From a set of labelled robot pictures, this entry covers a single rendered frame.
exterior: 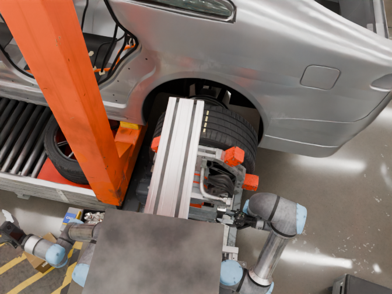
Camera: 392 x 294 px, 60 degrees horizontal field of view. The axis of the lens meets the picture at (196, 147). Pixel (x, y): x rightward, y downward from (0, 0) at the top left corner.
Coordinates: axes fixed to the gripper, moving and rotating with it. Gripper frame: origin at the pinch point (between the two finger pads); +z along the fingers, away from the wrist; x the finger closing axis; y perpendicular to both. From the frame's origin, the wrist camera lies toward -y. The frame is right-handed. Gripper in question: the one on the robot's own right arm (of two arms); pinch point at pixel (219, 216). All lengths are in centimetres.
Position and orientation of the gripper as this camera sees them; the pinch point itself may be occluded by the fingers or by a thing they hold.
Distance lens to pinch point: 200.9
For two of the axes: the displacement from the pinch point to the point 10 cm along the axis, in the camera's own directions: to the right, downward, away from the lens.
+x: -1.9, 8.3, -5.3
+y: 0.4, -5.3, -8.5
